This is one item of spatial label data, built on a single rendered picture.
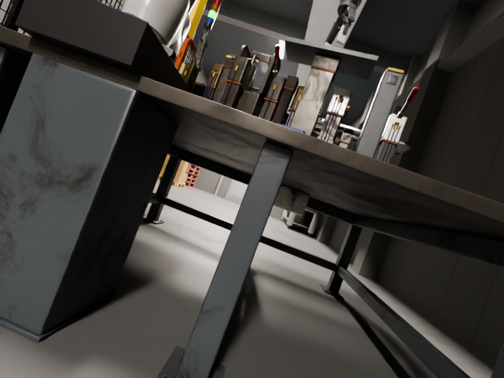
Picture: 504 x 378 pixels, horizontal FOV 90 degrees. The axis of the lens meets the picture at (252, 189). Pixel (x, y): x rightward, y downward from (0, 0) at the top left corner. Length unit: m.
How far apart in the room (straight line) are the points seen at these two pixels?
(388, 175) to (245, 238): 0.38
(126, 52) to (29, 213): 0.46
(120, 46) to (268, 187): 0.49
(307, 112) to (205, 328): 0.83
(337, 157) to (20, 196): 0.79
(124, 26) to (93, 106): 0.21
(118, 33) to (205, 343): 0.79
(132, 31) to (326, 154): 0.54
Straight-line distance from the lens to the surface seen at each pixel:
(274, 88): 1.26
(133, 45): 0.74
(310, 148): 0.63
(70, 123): 0.80
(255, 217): 0.65
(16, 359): 0.84
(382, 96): 1.13
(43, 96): 0.86
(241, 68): 1.25
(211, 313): 0.72
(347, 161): 0.64
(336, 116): 1.24
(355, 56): 1.15
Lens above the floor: 0.52
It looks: 1 degrees up
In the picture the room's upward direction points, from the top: 21 degrees clockwise
